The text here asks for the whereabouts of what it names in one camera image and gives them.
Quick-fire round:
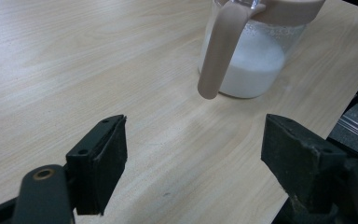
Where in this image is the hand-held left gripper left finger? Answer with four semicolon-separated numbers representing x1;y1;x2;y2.
65;114;129;217

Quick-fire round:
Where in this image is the glass jug with handle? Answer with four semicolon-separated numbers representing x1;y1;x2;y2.
197;0;326;101

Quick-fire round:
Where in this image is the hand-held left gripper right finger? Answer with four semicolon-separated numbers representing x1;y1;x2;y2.
260;113;348;215

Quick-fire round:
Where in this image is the aluminium floor rail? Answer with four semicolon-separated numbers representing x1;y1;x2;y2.
326;97;358;162

